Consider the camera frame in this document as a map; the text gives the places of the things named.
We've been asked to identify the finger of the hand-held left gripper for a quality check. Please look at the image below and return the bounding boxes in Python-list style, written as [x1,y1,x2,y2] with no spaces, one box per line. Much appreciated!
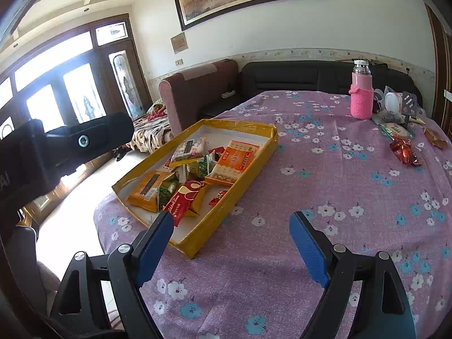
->
[44,112,135,178]

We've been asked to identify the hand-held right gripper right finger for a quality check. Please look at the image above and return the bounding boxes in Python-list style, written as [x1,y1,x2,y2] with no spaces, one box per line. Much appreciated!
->
[289,211,417,339]

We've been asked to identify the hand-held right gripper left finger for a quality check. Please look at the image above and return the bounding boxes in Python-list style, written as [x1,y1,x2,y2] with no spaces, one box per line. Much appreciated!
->
[49,211,175,339]

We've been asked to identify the yellow cardboard tray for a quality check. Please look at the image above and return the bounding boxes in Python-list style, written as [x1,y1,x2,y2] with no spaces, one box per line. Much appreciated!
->
[112,118,279,259]

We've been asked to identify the long red chocolate packet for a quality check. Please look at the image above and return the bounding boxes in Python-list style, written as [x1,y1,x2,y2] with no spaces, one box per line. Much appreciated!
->
[163,180,207,227]

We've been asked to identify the gold candy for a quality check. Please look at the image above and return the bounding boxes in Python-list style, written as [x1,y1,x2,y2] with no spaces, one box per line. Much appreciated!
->
[185,184,209,218]

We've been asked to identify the small red candy packet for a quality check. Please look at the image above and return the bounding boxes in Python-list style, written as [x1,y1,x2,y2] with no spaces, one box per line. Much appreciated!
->
[209,190,229,206]

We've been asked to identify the green candy packet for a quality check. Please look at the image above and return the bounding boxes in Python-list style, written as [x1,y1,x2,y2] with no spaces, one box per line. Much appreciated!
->
[186,152,218,181]

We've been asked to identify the orange cracker packet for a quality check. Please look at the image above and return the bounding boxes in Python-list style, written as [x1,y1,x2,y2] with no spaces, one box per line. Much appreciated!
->
[205,140,260,186]

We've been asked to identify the printed blanket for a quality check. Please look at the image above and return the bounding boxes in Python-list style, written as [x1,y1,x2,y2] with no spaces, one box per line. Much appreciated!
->
[127,101,173,154]

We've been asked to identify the wooden glazed doors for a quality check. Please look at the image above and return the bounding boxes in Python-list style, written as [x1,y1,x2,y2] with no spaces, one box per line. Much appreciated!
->
[0,13,152,156]

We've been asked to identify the green leafy snack packet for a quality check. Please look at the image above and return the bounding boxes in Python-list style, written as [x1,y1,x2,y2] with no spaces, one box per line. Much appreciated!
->
[158,180,181,210]

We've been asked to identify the orange and black snack packet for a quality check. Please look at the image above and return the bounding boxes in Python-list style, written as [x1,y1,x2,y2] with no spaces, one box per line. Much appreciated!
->
[127,170,175,213]

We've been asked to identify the purple floral tablecloth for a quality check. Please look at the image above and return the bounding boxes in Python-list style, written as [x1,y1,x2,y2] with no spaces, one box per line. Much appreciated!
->
[94,90,452,339]

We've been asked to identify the clear wafer packet dark label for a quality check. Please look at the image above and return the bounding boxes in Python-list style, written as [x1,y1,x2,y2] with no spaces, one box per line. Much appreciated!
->
[169,137,210,166]

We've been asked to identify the maroon armchair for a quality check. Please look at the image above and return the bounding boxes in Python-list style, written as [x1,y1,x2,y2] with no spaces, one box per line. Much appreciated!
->
[158,60,240,138]

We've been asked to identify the red foil candy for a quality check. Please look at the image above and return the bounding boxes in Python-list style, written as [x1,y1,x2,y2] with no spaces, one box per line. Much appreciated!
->
[389,138,422,166]

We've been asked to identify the green and white packet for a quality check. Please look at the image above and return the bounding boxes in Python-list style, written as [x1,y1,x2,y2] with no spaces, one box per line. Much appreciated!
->
[379,122,414,140]

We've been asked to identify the dark grey packet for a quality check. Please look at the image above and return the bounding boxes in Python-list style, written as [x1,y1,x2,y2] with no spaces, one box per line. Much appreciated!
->
[378,110,403,124]

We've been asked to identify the pink knit-sleeved bottle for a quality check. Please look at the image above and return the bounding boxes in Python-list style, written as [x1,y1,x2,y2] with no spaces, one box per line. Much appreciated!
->
[349,60,375,119]

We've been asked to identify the clear plastic wrapper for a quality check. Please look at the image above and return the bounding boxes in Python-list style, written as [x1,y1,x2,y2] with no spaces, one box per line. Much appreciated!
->
[372,86,394,114]

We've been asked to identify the brown snack packet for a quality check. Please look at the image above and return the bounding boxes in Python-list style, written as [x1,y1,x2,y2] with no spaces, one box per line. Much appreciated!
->
[423,127,448,150]

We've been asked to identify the white cup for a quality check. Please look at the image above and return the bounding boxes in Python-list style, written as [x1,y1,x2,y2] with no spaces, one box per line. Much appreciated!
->
[384,92,405,113]

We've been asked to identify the black sofa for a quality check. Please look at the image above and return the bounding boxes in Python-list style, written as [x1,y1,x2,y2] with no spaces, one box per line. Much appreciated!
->
[203,60,424,117]

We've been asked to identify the grey card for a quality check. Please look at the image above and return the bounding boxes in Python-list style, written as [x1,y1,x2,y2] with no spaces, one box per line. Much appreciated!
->
[402,92,419,122]

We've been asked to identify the small wall plaque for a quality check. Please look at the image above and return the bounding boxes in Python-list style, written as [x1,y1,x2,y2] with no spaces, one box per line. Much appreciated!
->
[170,32,187,54]

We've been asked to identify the wooden door frame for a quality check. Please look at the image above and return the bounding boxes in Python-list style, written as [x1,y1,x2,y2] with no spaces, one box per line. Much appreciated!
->
[425,3,452,128]

